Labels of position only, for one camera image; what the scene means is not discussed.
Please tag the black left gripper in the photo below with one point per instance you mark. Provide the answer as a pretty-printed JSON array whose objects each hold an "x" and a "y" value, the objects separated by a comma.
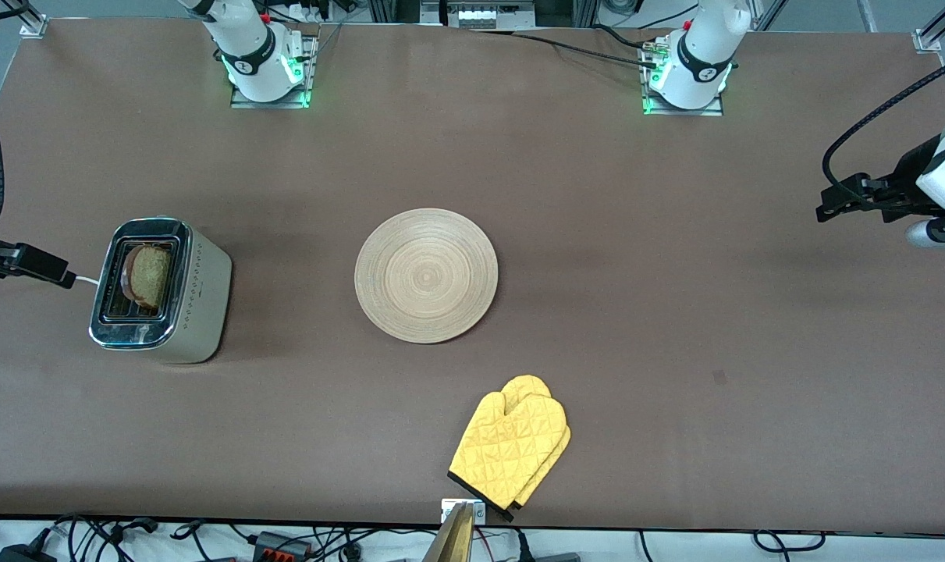
[{"x": 906, "y": 184}]

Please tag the brown bread slice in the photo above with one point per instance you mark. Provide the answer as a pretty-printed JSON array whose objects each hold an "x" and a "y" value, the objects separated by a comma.
[{"x": 148, "y": 277}]

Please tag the round wooden plate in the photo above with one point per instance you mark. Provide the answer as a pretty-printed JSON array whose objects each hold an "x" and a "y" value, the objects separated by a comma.
[{"x": 425, "y": 277}]

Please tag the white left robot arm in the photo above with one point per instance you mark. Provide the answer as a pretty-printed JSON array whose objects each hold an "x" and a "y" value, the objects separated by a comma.
[{"x": 702, "y": 62}]

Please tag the silver two-slot toaster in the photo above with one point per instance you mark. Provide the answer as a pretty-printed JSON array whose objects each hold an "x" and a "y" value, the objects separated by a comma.
[{"x": 199, "y": 312}]

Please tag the black power adapter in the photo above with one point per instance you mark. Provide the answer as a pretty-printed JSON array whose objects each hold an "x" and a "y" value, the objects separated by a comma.
[{"x": 23, "y": 556}]

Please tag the red black connector block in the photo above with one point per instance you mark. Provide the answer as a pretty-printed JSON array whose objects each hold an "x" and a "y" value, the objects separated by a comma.
[{"x": 281, "y": 545}]

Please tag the yellow quilted oven mitt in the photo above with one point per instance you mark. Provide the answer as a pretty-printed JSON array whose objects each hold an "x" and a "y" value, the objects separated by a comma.
[
  {"x": 511, "y": 453},
  {"x": 527, "y": 384}
]

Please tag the white power strip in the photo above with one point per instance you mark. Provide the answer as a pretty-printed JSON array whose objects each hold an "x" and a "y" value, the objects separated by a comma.
[{"x": 488, "y": 16}]

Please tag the black plug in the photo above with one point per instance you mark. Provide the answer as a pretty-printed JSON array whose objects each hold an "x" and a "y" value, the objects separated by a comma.
[{"x": 554, "y": 558}]

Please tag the brass coloured bar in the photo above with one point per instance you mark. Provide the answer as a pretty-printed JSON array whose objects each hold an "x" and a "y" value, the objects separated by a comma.
[{"x": 452, "y": 542}]

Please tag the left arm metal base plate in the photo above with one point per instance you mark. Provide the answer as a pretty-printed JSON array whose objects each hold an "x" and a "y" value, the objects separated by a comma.
[{"x": 714, "y": 112}]

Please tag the aluminium frame corner post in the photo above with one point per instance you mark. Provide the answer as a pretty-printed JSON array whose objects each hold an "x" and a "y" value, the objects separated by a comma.
[
  {"x": 35, "y": 27},
  {"x": 929, "y": 40}
]

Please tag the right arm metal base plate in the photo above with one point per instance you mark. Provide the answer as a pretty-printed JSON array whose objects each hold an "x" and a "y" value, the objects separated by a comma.
[{"x": 310, "y": 58}]

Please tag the small metal clamp bracket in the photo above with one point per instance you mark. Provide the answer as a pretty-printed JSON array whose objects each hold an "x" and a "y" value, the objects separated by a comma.
[{"x": 480, "y": 511}]

